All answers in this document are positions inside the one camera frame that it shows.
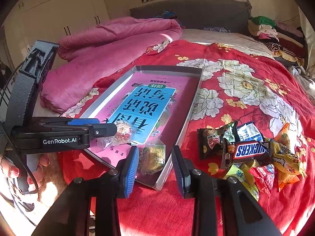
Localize clear bag nut cookie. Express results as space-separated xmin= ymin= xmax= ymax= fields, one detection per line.
xmin=96 ymin=120 xmax=134 ymax=149

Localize green label pastry packet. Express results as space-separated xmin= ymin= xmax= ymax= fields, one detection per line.
xmin=224 ymin=163 xmax=259 ymax=201

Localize round green label cake packet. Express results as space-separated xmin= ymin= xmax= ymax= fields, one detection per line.
xmin=138 ymin=138 xmax=166 ymax=175

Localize Snickers bar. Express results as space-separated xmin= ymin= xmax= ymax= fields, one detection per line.
xmin=221 ymin=141 xmax=272 ymax=169

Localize green pea snack packet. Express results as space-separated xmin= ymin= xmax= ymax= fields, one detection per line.
xmin=197 ymin=121 xmax=240 ymax=160

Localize blue snack packet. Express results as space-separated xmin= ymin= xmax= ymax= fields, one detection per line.
xmin=236 ymin=122 xmax=264 ymax=142

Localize red candy packet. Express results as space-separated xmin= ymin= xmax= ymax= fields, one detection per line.
xmin=249 ymin=164 xmax=275 ymax=196

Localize yellow rice cracker packet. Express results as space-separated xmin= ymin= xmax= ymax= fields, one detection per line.
xmin=269 ymin=123 xmax=307 ymax=192

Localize left hand red nails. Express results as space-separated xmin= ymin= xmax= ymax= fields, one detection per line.
xmin=0 ymin=152 xmax=51 ymax=195

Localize pink quilt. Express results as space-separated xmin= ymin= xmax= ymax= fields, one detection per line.
xmin=40 ymin=17 xmax=182 ymax=113

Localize grey tray with pink book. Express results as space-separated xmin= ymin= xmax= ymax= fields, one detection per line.
xmin=81 ymin=65 xmax=203 ymax=190

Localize white wardrobe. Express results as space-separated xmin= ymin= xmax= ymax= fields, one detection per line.
xmin=4 ymin=0 xmax=109 ymax=67

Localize red floral bedspread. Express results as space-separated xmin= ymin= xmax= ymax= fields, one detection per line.
xmin=57 ymin=39 xmax=315 ymax=236

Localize white crumpled cloth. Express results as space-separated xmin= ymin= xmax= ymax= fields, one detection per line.
xmin=289 ymin=67 xmax=314 ymax=95

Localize dark grey headboard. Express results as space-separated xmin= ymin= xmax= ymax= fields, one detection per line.
xmin=129 ymin=0 xmax=251 ymax=35

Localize pile of folded clothes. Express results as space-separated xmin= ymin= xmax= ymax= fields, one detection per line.
xmin=247 ymin=16 xmax=307 ymax=68

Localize cream curtain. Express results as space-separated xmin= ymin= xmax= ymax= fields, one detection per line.
xmin=298 ymin=7 xmax=315 ymax=78

